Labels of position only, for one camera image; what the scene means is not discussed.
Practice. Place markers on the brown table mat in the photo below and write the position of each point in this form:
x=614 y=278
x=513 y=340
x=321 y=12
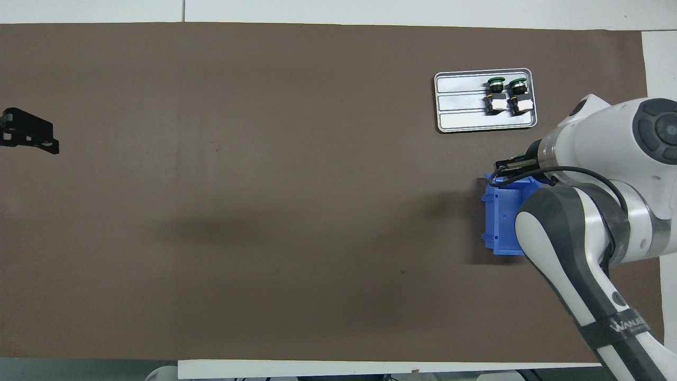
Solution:
x=264 y=159

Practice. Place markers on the blue plastic bin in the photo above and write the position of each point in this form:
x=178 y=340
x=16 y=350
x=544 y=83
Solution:
x=500 y=222

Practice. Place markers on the grey metal tray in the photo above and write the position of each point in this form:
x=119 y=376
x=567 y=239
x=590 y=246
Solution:
x=460 y=106

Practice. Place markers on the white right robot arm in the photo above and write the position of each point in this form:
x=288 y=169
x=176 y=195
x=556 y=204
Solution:
x=597 y=132

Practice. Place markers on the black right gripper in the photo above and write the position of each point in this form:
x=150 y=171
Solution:
x=526 y=160

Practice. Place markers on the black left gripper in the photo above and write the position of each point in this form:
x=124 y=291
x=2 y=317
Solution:
x=2 y=127

